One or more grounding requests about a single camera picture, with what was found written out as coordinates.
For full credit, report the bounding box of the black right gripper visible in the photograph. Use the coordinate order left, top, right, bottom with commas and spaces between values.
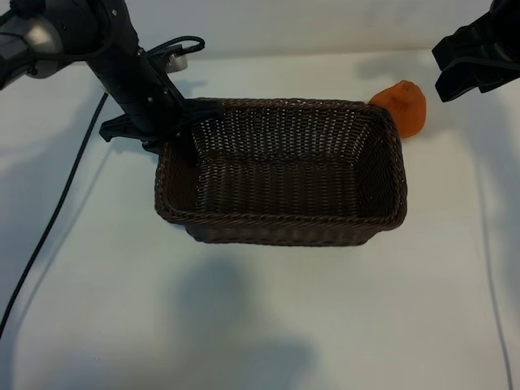
431, 0, 520, 102

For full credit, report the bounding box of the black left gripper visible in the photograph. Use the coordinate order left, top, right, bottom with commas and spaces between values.
91, 30, 223, 167

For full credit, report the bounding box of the orange fruit with stem knob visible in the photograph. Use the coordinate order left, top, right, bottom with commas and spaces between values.
368, 80, 427, 140

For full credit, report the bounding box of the dark brown woven wicker basket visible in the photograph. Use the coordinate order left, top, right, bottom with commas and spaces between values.
154, 97, 408, 247

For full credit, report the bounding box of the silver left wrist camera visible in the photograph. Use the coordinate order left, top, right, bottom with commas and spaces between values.
164, 51, 191, 73

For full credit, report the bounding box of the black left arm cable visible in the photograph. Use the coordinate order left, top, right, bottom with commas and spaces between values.
0, 35, 206, 332

